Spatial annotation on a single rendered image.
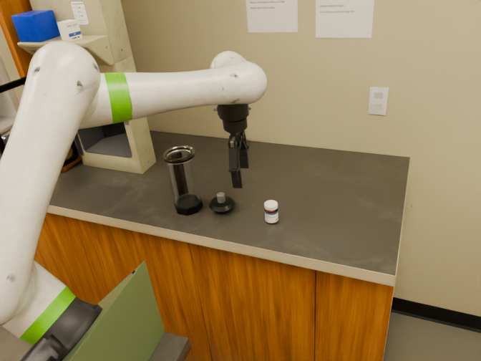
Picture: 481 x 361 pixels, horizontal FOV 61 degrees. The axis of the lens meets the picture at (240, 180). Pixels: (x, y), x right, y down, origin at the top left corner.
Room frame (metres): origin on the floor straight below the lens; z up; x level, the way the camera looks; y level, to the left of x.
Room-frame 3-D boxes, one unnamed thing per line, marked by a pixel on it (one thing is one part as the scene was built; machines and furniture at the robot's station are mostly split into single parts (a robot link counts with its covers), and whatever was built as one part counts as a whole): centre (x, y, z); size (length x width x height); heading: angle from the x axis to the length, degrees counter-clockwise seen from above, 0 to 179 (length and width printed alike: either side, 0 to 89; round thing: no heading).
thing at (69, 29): (1.51, 0.54, 1.54); 0.05 x 0.05 x 0.06; 50
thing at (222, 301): (1.56, 0.37, 0.45); 2.05 x 0.67 x 0.90; 65
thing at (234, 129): (1.17, 0.00, 1.25); 0.08 x 0.07 x 0.09; 166
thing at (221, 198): (1.20, 0.07, 0.97); 0.09 x 0.09 x 0.07
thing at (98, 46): (1.53, 0.58, 1.46); 0.32 x 0.11 x 0.10; 65
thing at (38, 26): (1.57, 0.67, 1.56); 0.10 x 0.10 x 0.09; 65
